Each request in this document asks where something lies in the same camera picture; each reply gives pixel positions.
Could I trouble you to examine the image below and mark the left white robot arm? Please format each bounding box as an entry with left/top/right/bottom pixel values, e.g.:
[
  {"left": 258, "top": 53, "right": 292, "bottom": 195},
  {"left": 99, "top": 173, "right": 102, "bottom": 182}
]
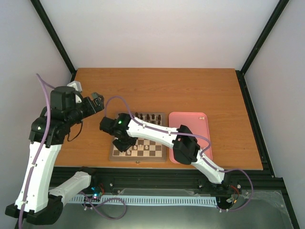
[{"left": 5, "top": 86, "right": 104, "bottom": 229}]

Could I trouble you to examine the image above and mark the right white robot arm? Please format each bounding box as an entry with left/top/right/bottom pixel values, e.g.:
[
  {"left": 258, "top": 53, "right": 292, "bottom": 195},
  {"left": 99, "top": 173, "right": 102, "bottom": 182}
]
[{"left": 110, "top": 113, "right": 225, "bottom": 184}]

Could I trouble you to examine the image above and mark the dark chess pieces row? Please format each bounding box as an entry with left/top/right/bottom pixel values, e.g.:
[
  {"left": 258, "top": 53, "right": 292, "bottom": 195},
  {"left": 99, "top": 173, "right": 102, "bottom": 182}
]
[{"left": 133, "top": 112, "right": 165, "bottom": 125}]

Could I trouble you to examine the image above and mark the pink plastic tray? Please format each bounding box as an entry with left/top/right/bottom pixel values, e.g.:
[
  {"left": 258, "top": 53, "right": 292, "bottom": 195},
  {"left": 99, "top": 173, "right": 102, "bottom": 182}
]
[{"left": 169, "top": 112, "right": 213, "bottom": 164}]

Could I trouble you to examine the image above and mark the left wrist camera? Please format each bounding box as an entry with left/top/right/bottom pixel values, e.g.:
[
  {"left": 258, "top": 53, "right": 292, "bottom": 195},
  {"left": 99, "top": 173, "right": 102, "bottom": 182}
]
[{"left": 50, "top": 81, "right": 83, "bottom": 112}]

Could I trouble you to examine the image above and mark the light blue cable duct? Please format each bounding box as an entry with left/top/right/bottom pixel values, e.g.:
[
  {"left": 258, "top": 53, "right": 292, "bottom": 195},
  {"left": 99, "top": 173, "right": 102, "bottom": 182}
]
[{"left": 69, "top": 193, "right": 218, "bottom": 207}]

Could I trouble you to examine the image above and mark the black frame post left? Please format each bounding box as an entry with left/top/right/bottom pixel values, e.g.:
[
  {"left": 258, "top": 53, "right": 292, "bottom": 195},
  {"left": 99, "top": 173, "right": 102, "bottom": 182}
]
[{"left": 30, "top": 0, "right": 77, "bottom": 78}]

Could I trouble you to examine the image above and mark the black frame post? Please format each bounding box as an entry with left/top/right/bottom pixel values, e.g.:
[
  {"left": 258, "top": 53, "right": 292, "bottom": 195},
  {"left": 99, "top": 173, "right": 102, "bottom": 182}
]
[
  {"left": 30, "top": 0, "right": 77, "bottom": 78},
  {"left": 239, "top": 0, "right": 290, "bottom": 75}
]

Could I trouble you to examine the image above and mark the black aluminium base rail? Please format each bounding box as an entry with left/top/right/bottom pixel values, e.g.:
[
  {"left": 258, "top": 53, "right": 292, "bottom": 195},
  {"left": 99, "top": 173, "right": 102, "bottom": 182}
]
[{"left": 93, "top": 168, "right": 285, "bottom": 196}]

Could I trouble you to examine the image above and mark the black frame post right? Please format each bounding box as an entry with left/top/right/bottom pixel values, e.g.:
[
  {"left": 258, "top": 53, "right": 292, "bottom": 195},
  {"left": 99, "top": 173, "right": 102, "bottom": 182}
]
[{"left": 239, "top": 0, "right": 290, "bottom": 75}]

